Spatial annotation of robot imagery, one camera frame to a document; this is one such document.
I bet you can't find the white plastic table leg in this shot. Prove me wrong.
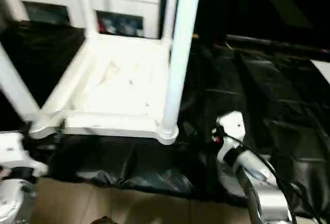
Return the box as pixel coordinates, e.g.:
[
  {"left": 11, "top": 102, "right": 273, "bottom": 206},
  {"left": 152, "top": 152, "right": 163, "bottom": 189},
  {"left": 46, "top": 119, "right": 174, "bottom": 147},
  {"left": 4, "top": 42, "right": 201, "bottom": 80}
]
[
  {"left": 78, "top": 0, "right": 101, "bottom": 39},
  {"left": 161, "top": 0, "right": 181, "bottom": 44},
  {"left": 0, "top": 44, "right": 42, "bottom": 127},
  {"left": 163, "top": 0, "right": 204, "bottom": 135}
]

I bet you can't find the white plastic table top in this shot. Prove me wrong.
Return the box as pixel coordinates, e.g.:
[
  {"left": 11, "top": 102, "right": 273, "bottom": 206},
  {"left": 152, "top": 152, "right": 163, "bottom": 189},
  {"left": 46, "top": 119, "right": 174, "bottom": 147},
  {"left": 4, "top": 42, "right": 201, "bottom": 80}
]
[{"left": 28, "top": 34, "right": 180, "bottom": 146}]

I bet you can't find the black plastic mat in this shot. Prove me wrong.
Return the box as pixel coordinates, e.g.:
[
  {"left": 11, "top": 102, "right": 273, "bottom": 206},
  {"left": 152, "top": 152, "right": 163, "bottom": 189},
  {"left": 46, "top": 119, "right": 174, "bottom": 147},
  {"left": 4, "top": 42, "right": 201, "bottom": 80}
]
[{"left": 0, "top": 20, "right": 330, "bottom": 219}]

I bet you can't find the white flat board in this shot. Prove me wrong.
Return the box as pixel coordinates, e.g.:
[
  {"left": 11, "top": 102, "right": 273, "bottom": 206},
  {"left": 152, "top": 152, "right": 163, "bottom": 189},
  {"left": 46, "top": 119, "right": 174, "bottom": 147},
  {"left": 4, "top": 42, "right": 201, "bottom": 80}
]
[{"left": 310, "top": 59, "right": 330, "bottom": 83}]

